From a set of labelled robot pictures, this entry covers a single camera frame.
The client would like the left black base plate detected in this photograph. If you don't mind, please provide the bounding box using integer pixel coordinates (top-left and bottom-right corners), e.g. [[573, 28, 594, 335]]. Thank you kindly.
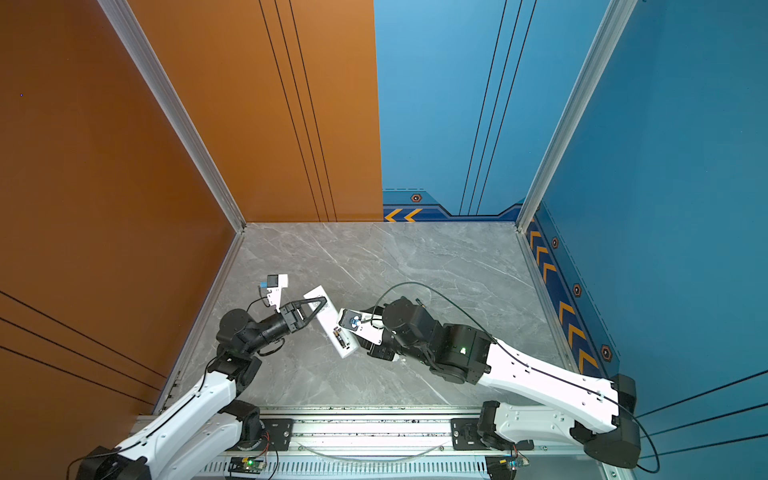
[[235, 418, 294, 452]]

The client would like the thin grey cable loop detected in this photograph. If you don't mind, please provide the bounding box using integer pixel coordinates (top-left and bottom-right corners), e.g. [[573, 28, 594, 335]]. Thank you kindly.
[[296, 442, 446, 463]]

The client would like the black battery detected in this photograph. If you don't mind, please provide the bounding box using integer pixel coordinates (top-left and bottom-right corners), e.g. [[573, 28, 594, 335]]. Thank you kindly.
[[334, 329, 349, 349]]

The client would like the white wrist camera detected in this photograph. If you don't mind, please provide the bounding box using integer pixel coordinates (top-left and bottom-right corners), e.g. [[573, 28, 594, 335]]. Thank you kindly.
[[338, 308, 384, 345], [259, 273, 289, 310]]

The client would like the left aluminium corner post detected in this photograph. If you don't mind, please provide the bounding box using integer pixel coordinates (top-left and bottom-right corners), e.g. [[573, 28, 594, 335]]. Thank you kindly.
[[98, 0, 247, 234]]

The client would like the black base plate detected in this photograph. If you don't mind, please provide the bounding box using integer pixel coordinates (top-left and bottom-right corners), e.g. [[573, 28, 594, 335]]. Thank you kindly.
[[450, 418, 534, 453], [235, 418, 294, 452]]

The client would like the left circuit board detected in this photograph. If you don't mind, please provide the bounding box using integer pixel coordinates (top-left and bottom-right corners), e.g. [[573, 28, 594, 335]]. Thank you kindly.
[[227, 456, 268, 476]]

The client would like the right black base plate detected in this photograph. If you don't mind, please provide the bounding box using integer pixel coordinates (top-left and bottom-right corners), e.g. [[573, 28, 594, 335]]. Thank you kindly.
[[450, 418, 534, 453]]

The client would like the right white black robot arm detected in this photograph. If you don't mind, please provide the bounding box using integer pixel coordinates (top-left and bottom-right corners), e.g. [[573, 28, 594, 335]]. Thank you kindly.
[[352, 297, 645, 469]]

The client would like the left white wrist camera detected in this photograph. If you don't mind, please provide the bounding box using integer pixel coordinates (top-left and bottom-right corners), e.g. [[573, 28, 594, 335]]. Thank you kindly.
[[259, 273, 289, 310]]

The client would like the white remote control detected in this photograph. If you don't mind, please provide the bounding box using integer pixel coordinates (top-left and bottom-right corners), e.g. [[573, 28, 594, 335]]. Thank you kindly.
[[304, 285, 359, 359]]

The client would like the right aluminium corner post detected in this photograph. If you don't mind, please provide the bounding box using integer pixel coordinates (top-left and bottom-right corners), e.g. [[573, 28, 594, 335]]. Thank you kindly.
[[516, 0, 638, 234]]

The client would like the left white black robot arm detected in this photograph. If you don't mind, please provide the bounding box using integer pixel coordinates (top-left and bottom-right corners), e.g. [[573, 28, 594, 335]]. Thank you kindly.
[[72, 296, 328, 479]]

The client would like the right circuit board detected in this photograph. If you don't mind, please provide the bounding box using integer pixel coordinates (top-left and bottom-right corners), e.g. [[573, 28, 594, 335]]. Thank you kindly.
[[485, 456, 530, 480]]

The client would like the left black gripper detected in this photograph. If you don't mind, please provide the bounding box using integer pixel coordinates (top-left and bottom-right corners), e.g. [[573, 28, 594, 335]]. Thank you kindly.
[[244, 299, 325, 361]]

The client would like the aluminium corner post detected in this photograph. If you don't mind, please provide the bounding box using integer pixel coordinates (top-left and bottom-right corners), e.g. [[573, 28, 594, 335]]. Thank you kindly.
[[516, 0, 638, 234], [98, 0, 247, 234]]

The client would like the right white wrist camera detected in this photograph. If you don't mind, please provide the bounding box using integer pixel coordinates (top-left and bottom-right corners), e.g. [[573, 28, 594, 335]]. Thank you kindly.
[[338, 308, 384, 345]]

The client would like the aluminium front rail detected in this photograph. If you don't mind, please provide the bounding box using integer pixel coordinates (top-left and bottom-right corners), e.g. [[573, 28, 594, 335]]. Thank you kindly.
[[119, 405, 637, 480]]

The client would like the circuit board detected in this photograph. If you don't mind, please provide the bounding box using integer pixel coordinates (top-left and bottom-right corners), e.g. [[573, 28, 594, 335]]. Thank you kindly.
[[485, 456, 530, 480], [227, 456, 268, 476]]

